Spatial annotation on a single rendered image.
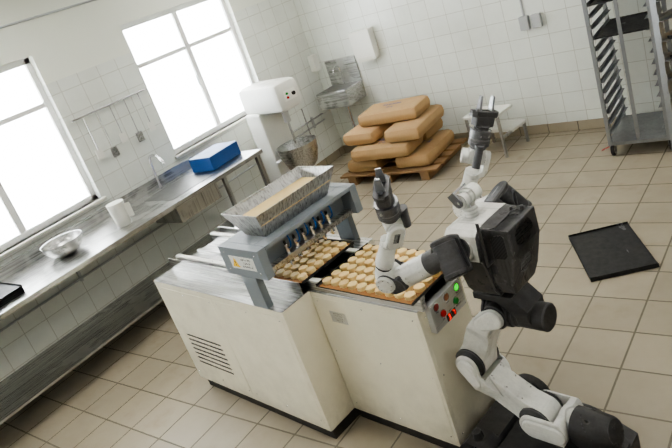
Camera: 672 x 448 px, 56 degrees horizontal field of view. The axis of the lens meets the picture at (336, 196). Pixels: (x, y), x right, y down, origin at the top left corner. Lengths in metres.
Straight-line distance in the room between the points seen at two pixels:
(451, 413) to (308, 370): 0.74
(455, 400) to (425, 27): 4.73
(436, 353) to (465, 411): 0.39
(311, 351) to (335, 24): 5.01
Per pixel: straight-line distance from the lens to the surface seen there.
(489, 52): 6.80
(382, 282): 2.45
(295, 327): 3.20
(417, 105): 6.55
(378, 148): 6.57
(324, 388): 3.42
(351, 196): 3.38
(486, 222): 2.41
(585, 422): 2.83
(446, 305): 2.86
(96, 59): 6.11
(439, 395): 3.02
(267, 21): 7.54
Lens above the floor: 2.28
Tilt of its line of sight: 19 degrees down
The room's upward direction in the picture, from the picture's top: 20 degrees counter-clockwise
